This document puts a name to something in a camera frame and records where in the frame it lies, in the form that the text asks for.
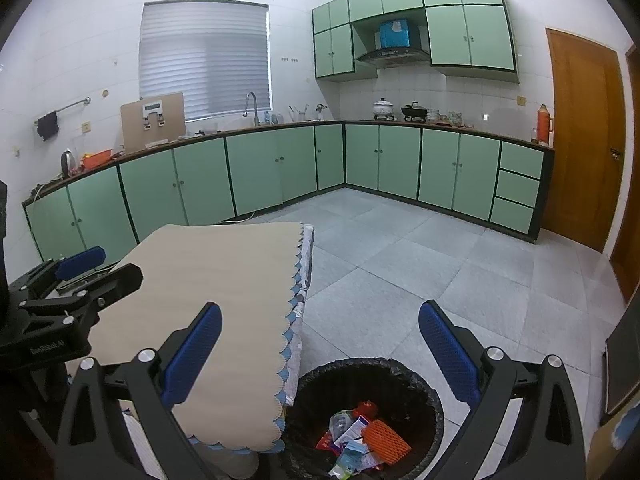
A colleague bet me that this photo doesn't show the blue box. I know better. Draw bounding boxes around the blue box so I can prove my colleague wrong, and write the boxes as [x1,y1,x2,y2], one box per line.
[378,19,412,50]

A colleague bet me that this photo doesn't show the table with beige cloth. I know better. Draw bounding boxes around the table with beige cloth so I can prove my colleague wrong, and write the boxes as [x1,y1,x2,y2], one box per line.
[65,221,306,453]

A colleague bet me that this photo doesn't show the white carton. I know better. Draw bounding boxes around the white carton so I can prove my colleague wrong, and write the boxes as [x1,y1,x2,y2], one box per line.
[334,419,371,448]

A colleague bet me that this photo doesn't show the orange basket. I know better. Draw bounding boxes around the orange basket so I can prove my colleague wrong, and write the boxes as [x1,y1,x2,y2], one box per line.
[81,149,114,170]

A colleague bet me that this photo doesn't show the wide orange foam net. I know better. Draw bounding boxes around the wide orange foam net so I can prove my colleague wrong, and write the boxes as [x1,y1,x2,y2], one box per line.
[361,419,412,465]

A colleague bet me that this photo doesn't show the brown cardboard box with print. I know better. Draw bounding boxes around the brown cardboard box with print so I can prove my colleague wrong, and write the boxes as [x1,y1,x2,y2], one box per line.
[120,92,185,153]

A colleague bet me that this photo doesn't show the range hood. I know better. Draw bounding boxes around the range hood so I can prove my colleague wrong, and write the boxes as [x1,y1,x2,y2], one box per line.
[356,47,431,68]

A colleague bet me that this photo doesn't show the metal towel rail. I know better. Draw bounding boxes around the metal towel rail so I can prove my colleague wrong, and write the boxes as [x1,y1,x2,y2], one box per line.
[34,96,92,123]

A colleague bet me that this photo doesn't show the black bagged trash bin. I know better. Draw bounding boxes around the black bagged trash bin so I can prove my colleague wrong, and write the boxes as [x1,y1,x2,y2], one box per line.
[280,357,445,480]

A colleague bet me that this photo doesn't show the wooden door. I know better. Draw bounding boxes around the wooden door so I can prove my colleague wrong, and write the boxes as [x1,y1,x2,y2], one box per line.
[542,27,628,253]
[610,45,640,303]

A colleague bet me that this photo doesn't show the blue milk carton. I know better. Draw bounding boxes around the blue milk carton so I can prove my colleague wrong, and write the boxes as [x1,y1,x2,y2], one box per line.
[330,441,368,476]

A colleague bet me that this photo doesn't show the white window blind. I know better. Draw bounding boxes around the white window blind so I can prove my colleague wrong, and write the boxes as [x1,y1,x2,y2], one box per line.
[138,1,271,122]

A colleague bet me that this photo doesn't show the dark towel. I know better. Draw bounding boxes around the dark towel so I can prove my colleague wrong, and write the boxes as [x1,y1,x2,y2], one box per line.
[36,111,60,142]

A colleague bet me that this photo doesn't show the clear plastic wrapper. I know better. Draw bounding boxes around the clear plastic wrapper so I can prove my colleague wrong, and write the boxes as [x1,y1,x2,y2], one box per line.
[329,410,357,441]

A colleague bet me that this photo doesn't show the green wall cabinets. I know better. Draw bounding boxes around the green wall cabinets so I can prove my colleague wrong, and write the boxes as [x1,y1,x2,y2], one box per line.
[311,0,521,85]

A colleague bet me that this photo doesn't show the black panel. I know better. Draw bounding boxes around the black panel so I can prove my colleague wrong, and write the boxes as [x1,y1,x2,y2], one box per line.
[602,305,640,413]

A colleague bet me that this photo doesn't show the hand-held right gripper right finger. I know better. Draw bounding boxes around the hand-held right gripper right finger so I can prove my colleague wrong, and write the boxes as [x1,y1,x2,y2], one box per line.
[419,300,587,480]

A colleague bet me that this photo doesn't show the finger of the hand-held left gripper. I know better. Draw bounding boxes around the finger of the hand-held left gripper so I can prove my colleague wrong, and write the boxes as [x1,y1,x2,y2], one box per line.
[20,262,144,333]
[10,246,107,301]

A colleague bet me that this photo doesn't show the green base cabinets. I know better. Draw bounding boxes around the green base cabinets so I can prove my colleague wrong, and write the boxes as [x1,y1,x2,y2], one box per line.
[22,120,556,273]

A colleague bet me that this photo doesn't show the orange thermos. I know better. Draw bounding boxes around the orange thermos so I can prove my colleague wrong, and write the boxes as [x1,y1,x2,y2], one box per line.
[536,104,555,146]

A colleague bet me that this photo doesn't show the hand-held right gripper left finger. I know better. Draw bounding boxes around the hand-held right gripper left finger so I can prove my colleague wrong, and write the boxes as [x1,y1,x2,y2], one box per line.
[54,301,223,480]

